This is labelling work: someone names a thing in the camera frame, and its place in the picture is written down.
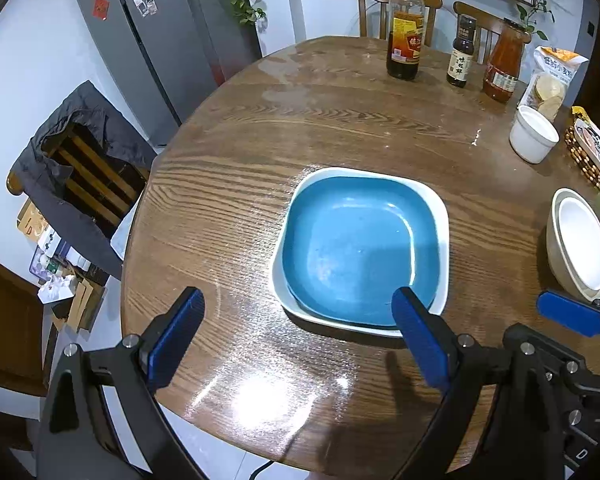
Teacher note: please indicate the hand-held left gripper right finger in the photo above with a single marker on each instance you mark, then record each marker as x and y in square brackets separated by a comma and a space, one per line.
[422, 340]

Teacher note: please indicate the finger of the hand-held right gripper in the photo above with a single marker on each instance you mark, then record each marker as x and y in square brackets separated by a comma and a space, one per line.
[570, 312]

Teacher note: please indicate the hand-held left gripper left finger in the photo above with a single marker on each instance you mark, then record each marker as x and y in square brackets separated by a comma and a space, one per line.
[177, 337]

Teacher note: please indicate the large white bowl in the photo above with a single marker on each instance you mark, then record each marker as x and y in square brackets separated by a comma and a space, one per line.
[555, 255]

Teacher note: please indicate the medium white bowl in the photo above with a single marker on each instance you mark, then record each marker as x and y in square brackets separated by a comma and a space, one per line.
[582, 245]

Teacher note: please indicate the white square plate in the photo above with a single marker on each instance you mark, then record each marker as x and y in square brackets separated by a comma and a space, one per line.
[278, 285]

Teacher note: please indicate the blue square plate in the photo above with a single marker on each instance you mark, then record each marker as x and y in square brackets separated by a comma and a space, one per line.
[350, 245]

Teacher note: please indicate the small white ramekin bowl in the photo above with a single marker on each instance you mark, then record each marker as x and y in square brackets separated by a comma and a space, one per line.
[530, 140]

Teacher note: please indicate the white cloth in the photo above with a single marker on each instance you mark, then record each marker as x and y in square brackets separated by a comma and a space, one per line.
[125, 232]

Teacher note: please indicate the crumpled white paper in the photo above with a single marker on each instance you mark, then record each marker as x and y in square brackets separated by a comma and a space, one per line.
[57, 290]

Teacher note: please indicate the colourful small boxes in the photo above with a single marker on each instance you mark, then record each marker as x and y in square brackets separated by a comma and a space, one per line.
[55, 255]

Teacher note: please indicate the wooden chair with grey jacket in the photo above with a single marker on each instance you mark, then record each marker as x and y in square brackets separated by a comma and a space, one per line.
[80, 220]

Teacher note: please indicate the white tray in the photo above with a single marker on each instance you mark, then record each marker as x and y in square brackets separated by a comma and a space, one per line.
[597, 152]

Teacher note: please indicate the brown wooden cabinet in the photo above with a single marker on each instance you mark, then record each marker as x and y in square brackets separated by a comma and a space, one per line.
[10, 335]

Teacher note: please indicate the cardboard box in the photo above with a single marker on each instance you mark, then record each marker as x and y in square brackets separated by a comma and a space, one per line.
[30, 220]

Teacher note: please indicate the yellow packet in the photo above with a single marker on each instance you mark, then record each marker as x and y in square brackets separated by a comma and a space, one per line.
[584, 114]

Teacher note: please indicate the flour bag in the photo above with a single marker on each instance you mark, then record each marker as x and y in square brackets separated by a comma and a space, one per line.
[550, 90]

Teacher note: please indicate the red sauce bottle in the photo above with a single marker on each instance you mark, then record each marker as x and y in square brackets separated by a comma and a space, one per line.
[502, 70]

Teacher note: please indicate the small dark sauce bottle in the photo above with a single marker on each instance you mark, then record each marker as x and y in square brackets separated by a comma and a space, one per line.
[460, 65]

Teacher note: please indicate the large yellow-capped vinegar bottle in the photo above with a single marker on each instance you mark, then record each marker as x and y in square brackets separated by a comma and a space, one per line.
[405, 45]

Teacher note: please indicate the green trailing plant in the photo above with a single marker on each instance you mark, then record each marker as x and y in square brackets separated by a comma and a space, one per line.
[532, 15]

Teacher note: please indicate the grey refrigerator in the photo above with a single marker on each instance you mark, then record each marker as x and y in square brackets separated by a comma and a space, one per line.
[155, 35]

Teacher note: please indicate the square red sticker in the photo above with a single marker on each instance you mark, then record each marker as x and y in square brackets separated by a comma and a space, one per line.
[100, 9]

